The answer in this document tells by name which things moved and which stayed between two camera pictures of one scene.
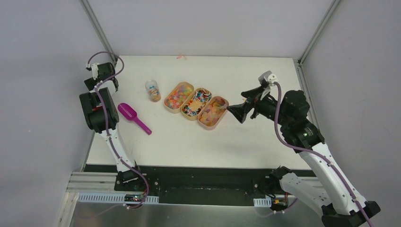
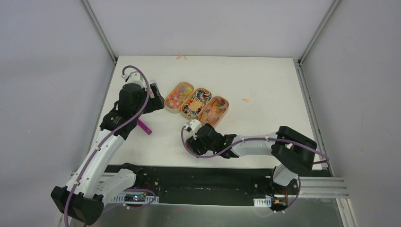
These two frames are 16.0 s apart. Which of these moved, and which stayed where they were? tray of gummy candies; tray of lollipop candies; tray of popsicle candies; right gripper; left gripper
Moved: left gripper; right gripper
Stayed: tray of popsicle candies; tray of lollipop candies; tray of gummy candies
